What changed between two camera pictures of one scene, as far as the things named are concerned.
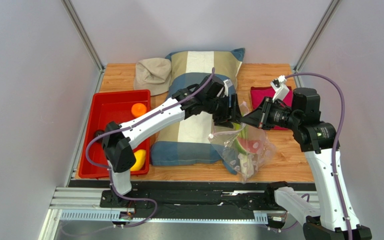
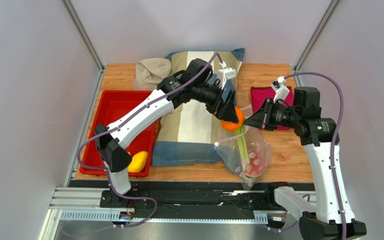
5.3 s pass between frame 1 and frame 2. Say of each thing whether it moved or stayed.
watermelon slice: moved
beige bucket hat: stayed
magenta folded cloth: stayed
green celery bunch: stayed
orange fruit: moved
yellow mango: stayed
